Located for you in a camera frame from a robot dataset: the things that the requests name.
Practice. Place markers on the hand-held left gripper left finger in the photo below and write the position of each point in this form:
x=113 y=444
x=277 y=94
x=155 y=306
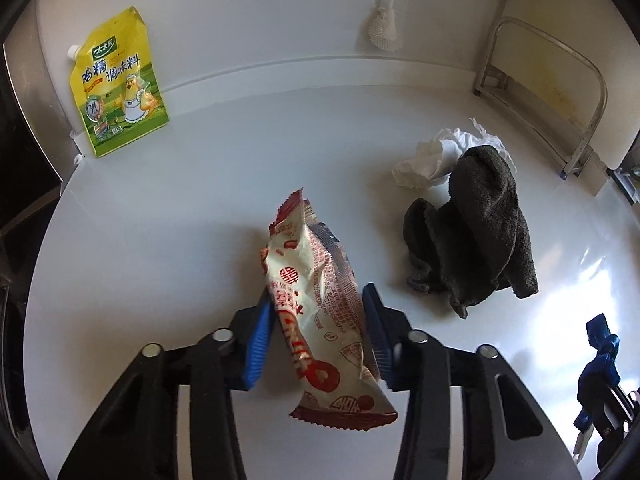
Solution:
x=257 y=345

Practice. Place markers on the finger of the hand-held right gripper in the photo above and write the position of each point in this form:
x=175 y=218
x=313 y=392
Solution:
x=595 y=385
x=602 y=332

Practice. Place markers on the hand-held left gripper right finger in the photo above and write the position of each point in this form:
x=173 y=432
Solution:
x=375 y=330

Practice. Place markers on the red and white snack wrapper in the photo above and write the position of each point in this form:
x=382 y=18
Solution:
x=320 y=320

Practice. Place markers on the black cloth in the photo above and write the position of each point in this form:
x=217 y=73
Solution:
x=480 y=230

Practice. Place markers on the crumpled white tissue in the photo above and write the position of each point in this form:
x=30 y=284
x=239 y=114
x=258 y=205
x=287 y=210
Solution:
x=430 y=162

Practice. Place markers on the metal cutting board rack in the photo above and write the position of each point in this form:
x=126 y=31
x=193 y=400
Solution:
x=595 y=110

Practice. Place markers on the yellow seasoning pouch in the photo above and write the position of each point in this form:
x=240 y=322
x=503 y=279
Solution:
x=120 y=90

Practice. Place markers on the white bottle brush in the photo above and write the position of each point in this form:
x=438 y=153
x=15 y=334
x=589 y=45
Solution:
x=382 y=25

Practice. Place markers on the black range hood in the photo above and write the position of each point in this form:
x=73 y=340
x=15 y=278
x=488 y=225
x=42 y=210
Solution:
x=35 y=115

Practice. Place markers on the white cutting board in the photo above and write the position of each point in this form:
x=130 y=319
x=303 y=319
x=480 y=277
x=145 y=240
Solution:
x=550 y=5

